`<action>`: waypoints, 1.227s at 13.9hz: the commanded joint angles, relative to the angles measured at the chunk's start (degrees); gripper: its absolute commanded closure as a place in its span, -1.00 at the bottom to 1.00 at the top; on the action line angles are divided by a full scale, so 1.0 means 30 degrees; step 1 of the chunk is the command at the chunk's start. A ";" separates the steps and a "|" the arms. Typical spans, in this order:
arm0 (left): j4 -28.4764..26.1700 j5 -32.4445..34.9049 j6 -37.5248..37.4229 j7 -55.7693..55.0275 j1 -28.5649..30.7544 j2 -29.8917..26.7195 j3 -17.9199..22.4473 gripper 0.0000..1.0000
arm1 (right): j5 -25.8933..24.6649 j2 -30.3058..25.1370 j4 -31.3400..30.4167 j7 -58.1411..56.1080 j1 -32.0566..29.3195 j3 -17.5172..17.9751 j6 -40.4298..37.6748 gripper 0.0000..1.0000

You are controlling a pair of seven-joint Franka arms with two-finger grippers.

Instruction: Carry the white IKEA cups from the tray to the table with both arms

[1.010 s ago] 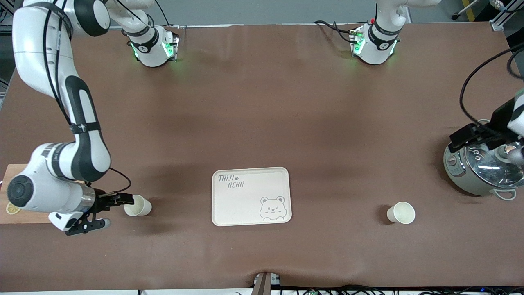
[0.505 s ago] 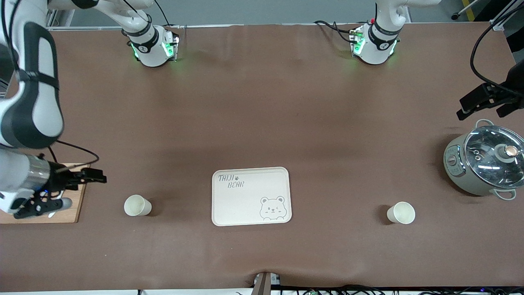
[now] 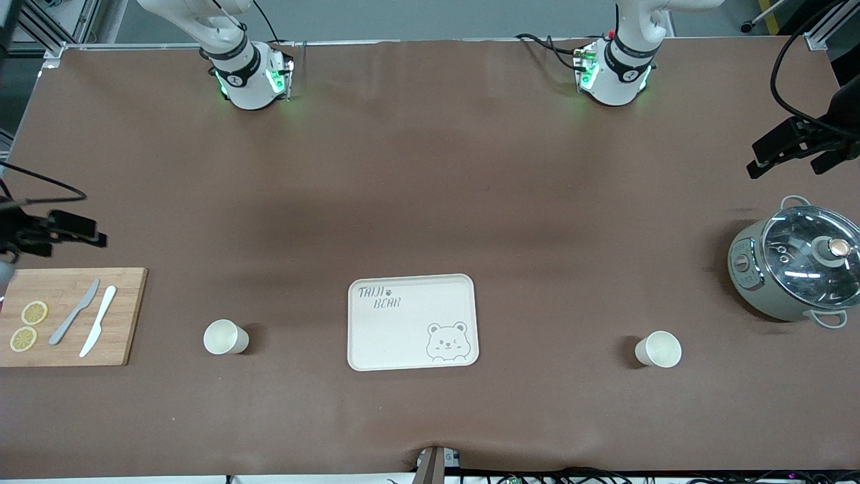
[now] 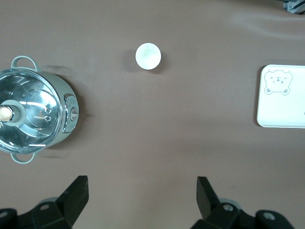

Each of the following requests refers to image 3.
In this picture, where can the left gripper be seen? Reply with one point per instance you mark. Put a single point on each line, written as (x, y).
(844, 115)

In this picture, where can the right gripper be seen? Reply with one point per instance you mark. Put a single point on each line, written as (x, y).
(15, 232)

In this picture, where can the white IKEA cup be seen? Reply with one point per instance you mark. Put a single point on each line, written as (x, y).
(662, 349)
(223, 337)

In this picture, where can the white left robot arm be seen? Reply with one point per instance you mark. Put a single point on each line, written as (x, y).
(618, 81)

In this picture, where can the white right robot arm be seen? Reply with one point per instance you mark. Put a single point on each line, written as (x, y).
(248, 87)

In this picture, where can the grey plastic knife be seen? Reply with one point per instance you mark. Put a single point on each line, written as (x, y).
(70, 319)

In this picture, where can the yellow lemon slice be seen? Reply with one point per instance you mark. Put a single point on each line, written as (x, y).
(23, 339)
(34, 312)

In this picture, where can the glass pot lid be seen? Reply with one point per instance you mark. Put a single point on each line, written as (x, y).
(793, 245)

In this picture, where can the white plastic knife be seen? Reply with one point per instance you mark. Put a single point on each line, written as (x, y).
(99, 323)

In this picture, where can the bamboo cutting board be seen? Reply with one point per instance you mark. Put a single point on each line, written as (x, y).
(67, 336)

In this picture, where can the black caster with metal leg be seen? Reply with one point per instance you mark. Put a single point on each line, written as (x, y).
(750, 27)

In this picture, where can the grey-green electric pot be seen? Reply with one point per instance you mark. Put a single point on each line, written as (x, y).
(752, 286)

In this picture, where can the beige bear print tray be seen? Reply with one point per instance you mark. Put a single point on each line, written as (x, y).
(403, 336)

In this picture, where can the aluminium frame post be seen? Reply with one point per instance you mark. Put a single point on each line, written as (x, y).
(830, 30)
(60, 27)

